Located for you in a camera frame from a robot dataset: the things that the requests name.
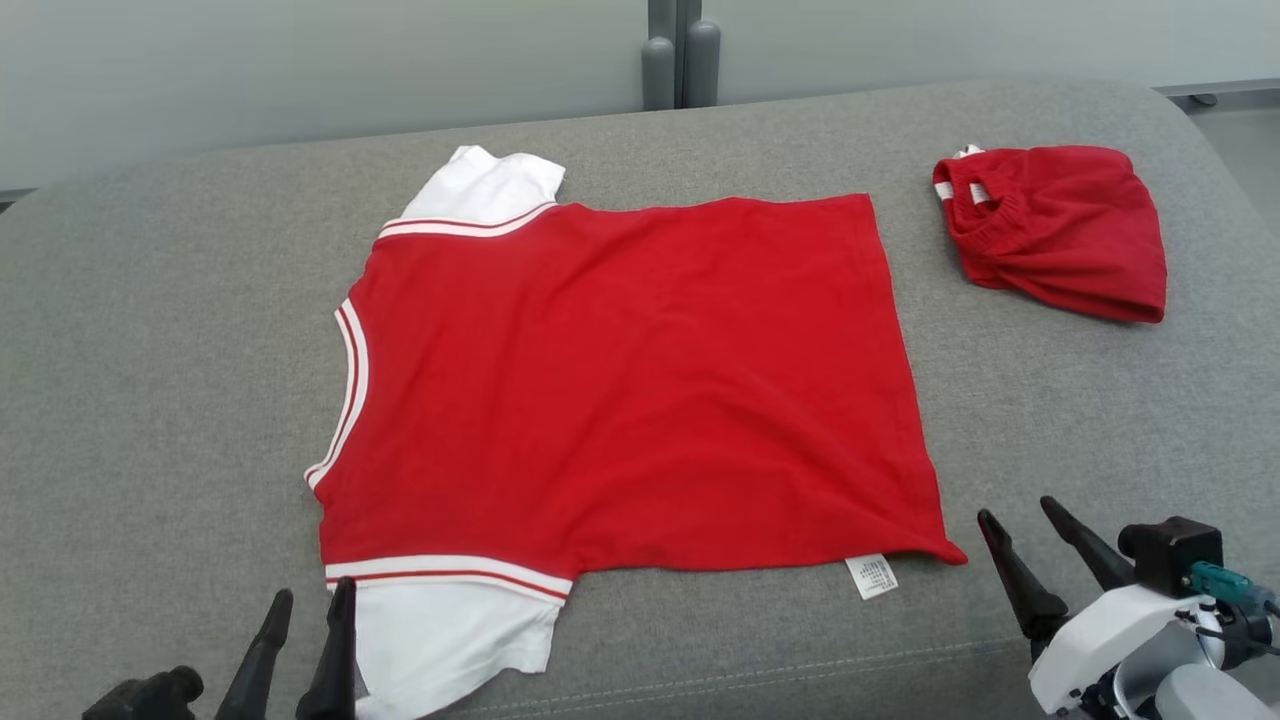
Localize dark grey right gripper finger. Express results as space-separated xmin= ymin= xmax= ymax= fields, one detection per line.
xmin=976 ymin=508 xmax=1070 ymax=642
xmin=1039 ymin=494 xmax=1137 ymax=592

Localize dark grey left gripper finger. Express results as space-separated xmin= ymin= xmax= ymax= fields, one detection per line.
xmin=295 ymin=577 xmax=359 ymax=720
xmin=214 ymin=588 xmax=295 ymax=720

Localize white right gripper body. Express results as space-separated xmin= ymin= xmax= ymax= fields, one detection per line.
xmin=1027 ymin=584 xmax=1226 ymax=717

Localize red shorts with white stripe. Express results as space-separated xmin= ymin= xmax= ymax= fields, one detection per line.
xmin=932 ymin=144 xmax=1169 ymax=325

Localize red shirt with white sleeves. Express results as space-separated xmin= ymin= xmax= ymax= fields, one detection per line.
xmin=304 ymin=145 xmax=969 ymax=720

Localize grey partition base rail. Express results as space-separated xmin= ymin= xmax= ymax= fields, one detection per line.
xmin=1150 ymin=78 xmax=1280 ymax=108

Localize grey partition post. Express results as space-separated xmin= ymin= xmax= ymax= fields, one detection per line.
xmin=640 ymin=0 xmax=723 ymax=112

